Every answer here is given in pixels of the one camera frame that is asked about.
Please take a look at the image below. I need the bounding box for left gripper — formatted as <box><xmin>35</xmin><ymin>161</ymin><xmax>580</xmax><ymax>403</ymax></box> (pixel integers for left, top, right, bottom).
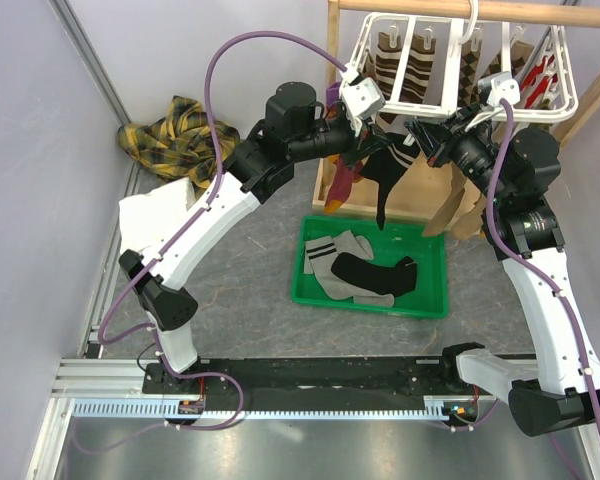
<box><xmin>290</xmin><ymin>112</ymin><xmax>393</xmax><ymax>172</ymax></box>

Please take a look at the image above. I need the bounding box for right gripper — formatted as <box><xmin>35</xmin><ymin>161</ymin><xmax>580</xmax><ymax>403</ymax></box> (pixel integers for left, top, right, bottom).
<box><xmin>408</xmin><ymin>102</ymin><xmax>513</xmax><ymax>204</ymax></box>

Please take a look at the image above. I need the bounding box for black sock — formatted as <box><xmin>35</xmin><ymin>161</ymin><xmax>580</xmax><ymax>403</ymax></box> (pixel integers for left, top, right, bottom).
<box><xmin>360</xmin><ymin>132</ymin><xmax>421</xmax><ymax>230</ymax></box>
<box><xmin>331</xmin><ymin>253</ymin><xmax>418</xmax><ymax>297</ymax></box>

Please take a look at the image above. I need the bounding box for tan sock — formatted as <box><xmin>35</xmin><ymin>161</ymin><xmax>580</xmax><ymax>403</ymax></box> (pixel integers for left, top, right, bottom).
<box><xmin>450</xmin><ymin>194</ymin><xmax>487</xmax><ymax>241</ymax></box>
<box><xmin>422</xmin><ymin>163</ymin><xmax>466</xmax><ymax>237</ymax></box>

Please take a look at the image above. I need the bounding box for white clip hanger rack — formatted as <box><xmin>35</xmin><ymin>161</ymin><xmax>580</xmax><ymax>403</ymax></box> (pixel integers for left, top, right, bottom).
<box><xmin>348</xmin><ymin>12</ymin><xmax>579</xmax><ymax>125</ymax></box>

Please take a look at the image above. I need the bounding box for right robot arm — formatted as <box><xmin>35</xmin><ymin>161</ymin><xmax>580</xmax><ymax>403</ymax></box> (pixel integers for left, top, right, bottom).
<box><xmin>405</xmin><ymin>106</ymin><xmax>600</xmax><ymax>437</ymax></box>

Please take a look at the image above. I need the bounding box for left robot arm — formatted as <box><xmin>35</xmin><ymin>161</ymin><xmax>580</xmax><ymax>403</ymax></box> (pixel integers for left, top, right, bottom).
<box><xmin>119</xmin><ymin>77</ymin><xmax>388</xmax><ymax>393</ymax></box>

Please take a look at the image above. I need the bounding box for wooden hanger stand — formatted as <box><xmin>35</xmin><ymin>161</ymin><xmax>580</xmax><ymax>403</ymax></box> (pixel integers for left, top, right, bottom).
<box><xmin>312</xmin><ymin>0</ymin><xmax>600</xmax><ymax>236</ymax></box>

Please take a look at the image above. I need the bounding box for purple maroon sock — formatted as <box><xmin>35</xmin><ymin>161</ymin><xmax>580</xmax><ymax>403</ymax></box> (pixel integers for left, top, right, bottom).
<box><xmin>323</xmin><ymin>82</ymin><xmax>362</xmax><ymax>214</ymax></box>

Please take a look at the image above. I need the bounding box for brown striped sock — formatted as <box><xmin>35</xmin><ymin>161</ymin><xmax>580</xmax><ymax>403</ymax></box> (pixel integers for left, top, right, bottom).
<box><xmin>374</xmin><ymin>32</ymin><xmax>403</xmax><ymax>100</ymax></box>
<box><xmin>400</xmin><ymin>34</ymin><xmax>436</xmax><ymax>104</ymax></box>

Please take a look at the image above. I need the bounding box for brown argyle sock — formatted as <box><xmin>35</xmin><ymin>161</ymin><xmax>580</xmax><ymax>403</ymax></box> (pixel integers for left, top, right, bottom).
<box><xmin>479</xmin><ymin>41</ymin><xmax>534</xmax><ymax>80</ymax></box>
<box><xmin>457</xmin><ymin>43</ymin><xmax>481</xmax><ymax>108</ymax></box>

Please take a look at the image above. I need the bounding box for red white sock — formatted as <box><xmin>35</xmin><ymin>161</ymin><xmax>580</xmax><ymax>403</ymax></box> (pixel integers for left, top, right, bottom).
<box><xmin>517</xmin><ymin>55</ymin><xmax>558</xmax><ymax>109</ymax></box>

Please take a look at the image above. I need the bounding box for grey sock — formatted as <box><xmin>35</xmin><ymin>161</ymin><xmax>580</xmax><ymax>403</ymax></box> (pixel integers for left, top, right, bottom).
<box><xmin>304</xmin><ymin>230</ymin><xmax>395</xmax><ymax>307</ymax></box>

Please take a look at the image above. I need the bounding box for green plastic tray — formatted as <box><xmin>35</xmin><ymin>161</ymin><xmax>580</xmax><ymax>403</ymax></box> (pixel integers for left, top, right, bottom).
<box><xmin>291</xmin><ymin>215</ymin><xmax>449</xmax><ymax>318</ymax></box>

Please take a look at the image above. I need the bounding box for yellow plaid cloth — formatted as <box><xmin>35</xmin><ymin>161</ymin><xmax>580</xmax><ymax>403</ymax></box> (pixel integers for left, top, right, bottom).
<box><xmin>117</xmin><ymin>96</ymin><xmax>241</xmax><ymax>193</ymax></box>

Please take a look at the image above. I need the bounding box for white folded towel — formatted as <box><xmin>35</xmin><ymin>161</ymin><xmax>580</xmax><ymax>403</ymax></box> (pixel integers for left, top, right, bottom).
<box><xmin>119</xmin><ymin>178</ymin><xmax>196</xmax><ymax>253</ymax></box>

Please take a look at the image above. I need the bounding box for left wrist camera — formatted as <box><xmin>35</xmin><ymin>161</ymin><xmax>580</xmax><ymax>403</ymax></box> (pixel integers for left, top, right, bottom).
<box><xmin>339</xmin><ymin>63</ymin><xmax>386</xmax><ymax>136</ymax></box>

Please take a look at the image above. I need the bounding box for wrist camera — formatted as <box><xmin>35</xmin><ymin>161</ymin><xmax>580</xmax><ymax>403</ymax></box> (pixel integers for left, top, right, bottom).
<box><xmin>339</xmin><ymin>63</ymin><xmax>386</xmax><ymax>136</ymax></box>
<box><xmin>465</xmin><ymin>71</ymin><xmax>520</xmax><ymax>131</ymax></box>

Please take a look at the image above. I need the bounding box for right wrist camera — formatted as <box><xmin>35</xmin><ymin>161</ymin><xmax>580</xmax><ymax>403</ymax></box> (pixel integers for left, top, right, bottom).
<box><xmin>465</xmin><ymin>71</ymin><xmax>520</xmax><ymax>131</ymax></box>

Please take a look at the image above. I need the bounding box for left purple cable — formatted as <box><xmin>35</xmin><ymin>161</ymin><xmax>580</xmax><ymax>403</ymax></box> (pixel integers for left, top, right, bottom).
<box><xmin>69</xmin><ymin>29</ymin><xmax>351</xmax><ymax>456</ymax></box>

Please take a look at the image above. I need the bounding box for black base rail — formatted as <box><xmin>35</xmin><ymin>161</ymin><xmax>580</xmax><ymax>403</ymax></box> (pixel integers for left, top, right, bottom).
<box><xmin>142</xmin><ymin>356</ymin><xmax>496</xmax><ymax>411</ymax></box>

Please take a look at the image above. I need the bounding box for slotted cable duct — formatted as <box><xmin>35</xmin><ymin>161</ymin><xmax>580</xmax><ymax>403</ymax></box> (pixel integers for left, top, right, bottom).
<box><xmin>73</xmin><ymin>398</ymin><xmax>457</xmax><ymax>421</ymax></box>

